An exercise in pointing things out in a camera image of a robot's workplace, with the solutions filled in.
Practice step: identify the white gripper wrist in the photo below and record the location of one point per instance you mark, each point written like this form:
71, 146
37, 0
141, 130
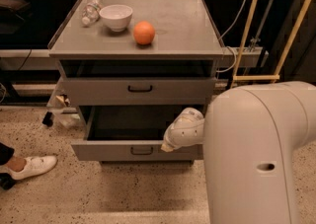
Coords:
174, 134

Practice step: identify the grey drawer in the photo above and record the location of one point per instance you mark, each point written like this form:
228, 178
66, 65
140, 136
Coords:
130, 134
137, 91

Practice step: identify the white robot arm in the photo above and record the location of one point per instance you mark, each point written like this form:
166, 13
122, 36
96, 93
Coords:
248, 135

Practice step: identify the grey drawer cabinet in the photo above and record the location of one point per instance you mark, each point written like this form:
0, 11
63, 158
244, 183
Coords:
185, 44

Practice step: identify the grey top drawer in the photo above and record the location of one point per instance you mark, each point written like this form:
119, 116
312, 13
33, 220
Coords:
137, 91

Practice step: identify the clear plastic bin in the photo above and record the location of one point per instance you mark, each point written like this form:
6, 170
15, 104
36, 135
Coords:
61, 109

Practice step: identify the orange fruit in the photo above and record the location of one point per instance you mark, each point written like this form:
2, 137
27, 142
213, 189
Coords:
143, 33

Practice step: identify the white sneaker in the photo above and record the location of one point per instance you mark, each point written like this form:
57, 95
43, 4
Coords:
22, 168

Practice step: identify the white ceramic bowl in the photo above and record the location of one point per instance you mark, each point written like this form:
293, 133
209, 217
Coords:
116, 17

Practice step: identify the black trouser leg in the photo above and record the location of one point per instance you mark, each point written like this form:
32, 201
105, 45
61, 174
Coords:
6, 153

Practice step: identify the black chair caster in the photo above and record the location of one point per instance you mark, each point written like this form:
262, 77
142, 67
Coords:
6, 181

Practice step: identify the dark bag on shelf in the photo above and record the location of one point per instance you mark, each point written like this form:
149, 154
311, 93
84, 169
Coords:
13, 15

